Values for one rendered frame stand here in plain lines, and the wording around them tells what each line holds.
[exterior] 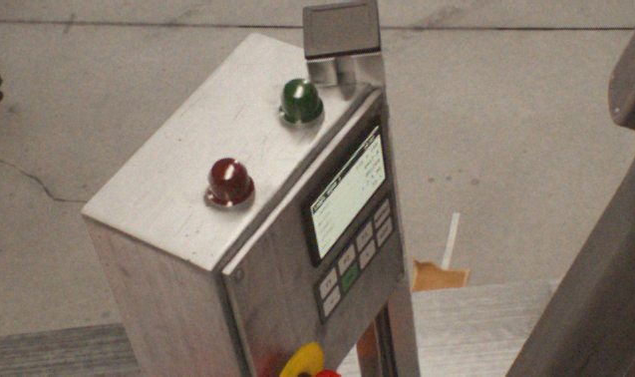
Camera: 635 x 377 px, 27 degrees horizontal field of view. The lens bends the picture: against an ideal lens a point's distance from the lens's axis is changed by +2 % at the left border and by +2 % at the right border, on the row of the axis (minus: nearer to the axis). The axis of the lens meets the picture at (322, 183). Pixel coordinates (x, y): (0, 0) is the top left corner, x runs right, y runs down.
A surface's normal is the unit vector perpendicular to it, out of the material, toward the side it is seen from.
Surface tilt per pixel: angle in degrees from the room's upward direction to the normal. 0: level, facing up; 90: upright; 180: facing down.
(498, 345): 0
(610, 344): 81
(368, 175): 90
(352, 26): 0
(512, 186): 0
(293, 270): 90
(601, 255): 67
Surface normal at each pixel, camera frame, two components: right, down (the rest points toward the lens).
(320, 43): -0.12, -0.67
